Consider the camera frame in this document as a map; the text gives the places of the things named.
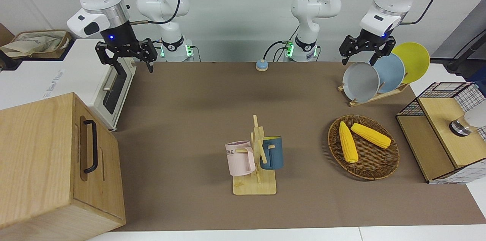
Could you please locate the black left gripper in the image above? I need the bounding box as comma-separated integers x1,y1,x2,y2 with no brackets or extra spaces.
339,30,396,66

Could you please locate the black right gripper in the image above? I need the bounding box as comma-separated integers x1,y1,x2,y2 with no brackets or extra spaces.
95,23,158,77

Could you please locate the pink ribbed mug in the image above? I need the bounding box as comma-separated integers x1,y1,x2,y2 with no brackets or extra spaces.
225,141,256,176

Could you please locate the grey plate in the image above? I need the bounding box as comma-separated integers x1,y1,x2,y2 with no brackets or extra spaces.
342,62,380,104

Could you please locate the light blue plate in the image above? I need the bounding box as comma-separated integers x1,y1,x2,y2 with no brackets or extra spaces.
372,54,406,93

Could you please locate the wooden plate rack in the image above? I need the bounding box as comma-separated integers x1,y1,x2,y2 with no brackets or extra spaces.
338,83,410,107

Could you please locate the yellow plate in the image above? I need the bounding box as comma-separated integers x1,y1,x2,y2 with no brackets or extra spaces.
391,42,431,84

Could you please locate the white toaster oven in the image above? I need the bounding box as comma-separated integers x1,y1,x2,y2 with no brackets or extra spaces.
34,60,136,131

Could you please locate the yellow corn cob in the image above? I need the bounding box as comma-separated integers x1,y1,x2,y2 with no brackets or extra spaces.
339,121,359,164
350,123,391,149

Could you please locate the brown table mat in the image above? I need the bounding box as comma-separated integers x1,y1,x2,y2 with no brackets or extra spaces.
112,61,486,232

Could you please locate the cardboard box with bag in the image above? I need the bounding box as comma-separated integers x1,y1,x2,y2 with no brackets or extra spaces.
0,30,73,59

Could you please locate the round wicker basket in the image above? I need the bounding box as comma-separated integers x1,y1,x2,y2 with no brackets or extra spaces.
328,115,400,180

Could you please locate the black stand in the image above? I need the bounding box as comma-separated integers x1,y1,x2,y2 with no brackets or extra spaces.
446,32,486,74

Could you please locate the dark blue mug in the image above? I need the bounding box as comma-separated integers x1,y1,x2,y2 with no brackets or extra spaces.
260,136,284,170

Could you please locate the wooden cabinet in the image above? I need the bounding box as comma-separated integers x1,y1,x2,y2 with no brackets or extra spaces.
0,93,126,241

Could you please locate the wooden mug tree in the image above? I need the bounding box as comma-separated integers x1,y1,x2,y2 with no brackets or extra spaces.
232,115,277,195

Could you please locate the toaster oven door handle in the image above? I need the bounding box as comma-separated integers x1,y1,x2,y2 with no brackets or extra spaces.
103,67,119,92

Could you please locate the black cabinet handle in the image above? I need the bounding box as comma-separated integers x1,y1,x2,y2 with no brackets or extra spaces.
83,120,98,174

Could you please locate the wire grid box wooden shelf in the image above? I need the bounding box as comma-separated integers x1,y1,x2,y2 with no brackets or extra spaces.
396,82,486,184

